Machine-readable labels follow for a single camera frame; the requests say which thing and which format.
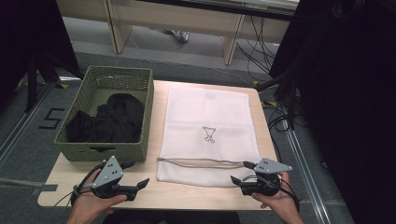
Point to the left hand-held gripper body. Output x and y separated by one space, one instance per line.
107 174

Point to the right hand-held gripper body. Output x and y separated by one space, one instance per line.
267 168

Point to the black cloth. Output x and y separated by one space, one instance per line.
118 118

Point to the white mesh laundry bag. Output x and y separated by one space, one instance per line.
208 109

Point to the green woven basket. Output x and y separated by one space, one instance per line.
90 93

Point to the person's left hand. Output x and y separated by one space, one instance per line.
88 205

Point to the person's right hand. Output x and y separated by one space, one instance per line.
280 202

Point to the black metal stand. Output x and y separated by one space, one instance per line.
291 99
31 81

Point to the grey flat bar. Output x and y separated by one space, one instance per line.
28 184

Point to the black curtain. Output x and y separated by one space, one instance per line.
348 93
31 31

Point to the light wooden desk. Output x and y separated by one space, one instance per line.
174 21

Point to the metal floor rail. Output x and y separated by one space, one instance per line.
21 121
303 168

